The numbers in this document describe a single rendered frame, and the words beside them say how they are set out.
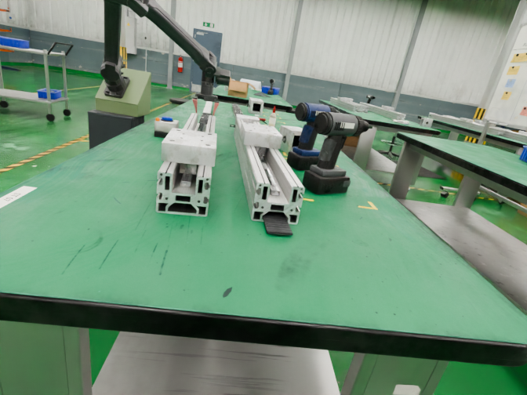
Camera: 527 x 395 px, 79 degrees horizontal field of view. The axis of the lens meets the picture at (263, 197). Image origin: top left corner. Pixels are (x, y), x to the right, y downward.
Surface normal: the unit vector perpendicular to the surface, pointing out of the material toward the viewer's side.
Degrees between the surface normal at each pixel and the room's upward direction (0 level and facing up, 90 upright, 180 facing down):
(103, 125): 90
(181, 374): 0
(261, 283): 0
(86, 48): 90
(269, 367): 0
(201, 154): 90
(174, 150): 90
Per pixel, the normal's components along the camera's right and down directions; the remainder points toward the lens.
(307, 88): 0.04, 0.37
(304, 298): 0.16, -0.92
